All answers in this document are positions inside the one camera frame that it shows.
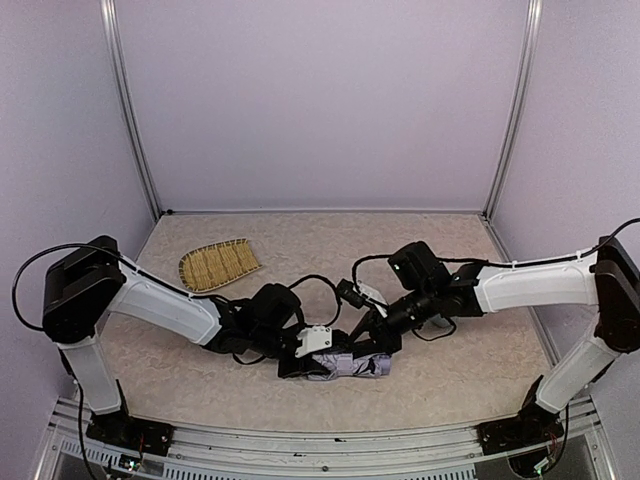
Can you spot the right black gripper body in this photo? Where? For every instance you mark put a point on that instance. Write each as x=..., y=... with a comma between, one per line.
x=379, y=332

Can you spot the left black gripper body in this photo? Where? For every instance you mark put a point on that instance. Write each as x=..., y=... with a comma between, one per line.
x=292, y=366

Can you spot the lavender folding umbrella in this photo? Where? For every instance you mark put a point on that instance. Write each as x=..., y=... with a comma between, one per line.
x=337, y=365

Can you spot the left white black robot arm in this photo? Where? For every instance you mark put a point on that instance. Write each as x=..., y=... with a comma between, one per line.
x=94, y=280

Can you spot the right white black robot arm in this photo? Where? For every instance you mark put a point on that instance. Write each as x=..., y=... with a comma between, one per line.
x=604, y=276

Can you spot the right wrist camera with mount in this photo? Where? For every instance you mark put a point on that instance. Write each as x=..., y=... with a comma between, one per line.
x=359, y=294

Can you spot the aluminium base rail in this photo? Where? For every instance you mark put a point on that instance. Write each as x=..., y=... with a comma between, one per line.
x=199, y=452

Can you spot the right aluminium frame post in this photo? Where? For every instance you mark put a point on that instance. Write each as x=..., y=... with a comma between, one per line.
x=517, y=108

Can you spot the aluminium frame post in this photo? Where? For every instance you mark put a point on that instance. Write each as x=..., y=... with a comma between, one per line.
x=116, y=52
x=517, y=108

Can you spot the left aluminium frame post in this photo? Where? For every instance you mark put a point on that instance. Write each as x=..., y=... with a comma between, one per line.
x=116, y=52

